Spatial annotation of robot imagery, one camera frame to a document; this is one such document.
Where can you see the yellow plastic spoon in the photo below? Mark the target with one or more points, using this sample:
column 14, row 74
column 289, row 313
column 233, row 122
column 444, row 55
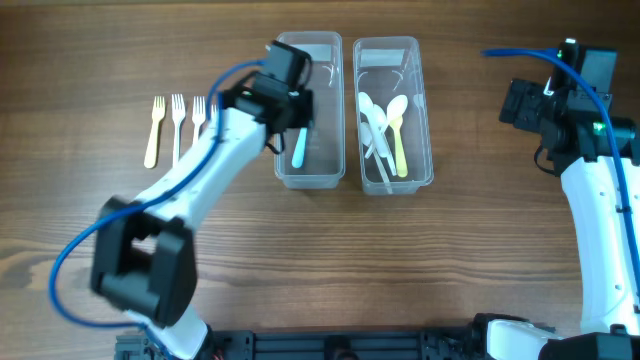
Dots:
column 400, row 158

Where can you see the clear plastic container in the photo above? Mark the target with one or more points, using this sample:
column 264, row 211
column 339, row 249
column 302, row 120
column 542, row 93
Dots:
column 385, row 67
column 324, row 162

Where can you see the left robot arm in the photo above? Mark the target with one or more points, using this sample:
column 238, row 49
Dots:
column 144, row 260

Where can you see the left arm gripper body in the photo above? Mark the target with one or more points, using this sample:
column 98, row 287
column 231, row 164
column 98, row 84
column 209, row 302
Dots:
column 301, row 103

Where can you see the white plastic spoon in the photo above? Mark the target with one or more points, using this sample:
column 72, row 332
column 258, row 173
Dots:
column 367, row 140
column 372, row 113
column 381, row 117
column 396, row 107

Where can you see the light blue plastic fork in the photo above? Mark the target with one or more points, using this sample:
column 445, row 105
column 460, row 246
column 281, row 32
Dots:
column 298, row 156

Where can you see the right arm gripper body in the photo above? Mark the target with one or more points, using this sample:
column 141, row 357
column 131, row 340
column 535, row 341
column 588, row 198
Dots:
column 530, row 104

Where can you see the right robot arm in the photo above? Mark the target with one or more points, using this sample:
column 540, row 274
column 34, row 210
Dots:
column 596, row 158

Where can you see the white plastic fork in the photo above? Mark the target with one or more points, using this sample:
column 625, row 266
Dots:
column 178, row 115
column 198, row 116
column 214, row 109

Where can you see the left clear plastic container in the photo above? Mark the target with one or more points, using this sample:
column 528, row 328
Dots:
column 324, row 162

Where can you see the right clear plastic container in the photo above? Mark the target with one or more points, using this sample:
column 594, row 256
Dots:
column 385, row 67

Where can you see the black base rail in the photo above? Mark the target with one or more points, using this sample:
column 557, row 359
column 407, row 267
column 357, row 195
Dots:
column 427, row 344

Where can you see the yellow plastic fork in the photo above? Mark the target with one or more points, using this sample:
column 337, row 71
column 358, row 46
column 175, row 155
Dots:
column 157, row 116

